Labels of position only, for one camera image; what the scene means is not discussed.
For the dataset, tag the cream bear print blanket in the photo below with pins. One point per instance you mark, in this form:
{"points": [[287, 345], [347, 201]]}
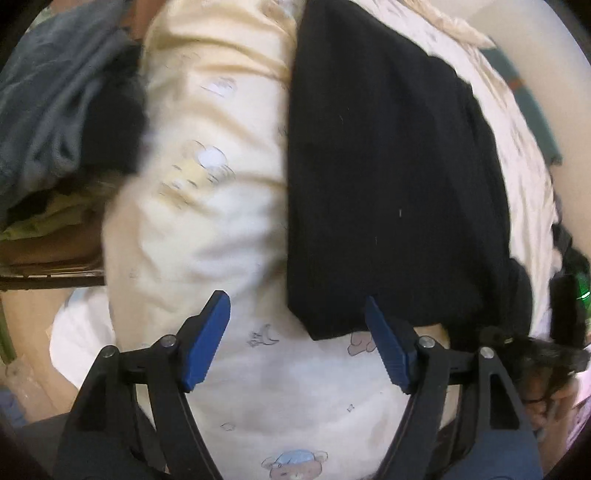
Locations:
{"points": [[207, 221]]}

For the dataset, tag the grey denim garment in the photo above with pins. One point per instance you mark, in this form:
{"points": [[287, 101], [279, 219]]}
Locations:
{"points": [[46, 92]]}

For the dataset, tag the black pants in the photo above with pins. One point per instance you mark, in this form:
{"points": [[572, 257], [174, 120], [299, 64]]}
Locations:
{"points": [[378, 184]]}

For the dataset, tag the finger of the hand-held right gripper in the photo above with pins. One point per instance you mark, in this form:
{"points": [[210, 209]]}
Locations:
{"points": [[540, 353]]}

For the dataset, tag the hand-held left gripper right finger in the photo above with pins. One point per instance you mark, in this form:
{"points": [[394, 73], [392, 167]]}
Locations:
{"points": [[387, 348]]}

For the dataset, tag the dark brown chair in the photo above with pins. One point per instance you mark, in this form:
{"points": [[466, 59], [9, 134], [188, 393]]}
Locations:
{"points": [[46, 258]]}

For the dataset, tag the black crumpled garment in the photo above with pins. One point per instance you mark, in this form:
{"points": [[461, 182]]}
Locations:
{"points": [[565, 249]]}

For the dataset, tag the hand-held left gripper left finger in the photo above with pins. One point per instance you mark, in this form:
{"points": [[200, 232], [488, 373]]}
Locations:
{"points": [[205, 344]]}

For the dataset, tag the yellow green cloth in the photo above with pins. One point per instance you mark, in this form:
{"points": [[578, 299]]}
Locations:
{"points": [[41, 221]]}

